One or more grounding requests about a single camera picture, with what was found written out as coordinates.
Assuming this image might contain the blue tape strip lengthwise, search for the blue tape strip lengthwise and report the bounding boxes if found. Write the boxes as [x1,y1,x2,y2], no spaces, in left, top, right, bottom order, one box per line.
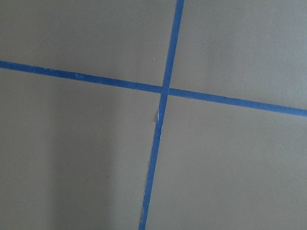
[138,0,184,230]

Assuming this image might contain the blue tape strip crosswise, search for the blue tape strip crosswise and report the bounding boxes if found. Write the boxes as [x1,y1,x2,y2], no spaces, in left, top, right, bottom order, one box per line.
[0,61,307,117]

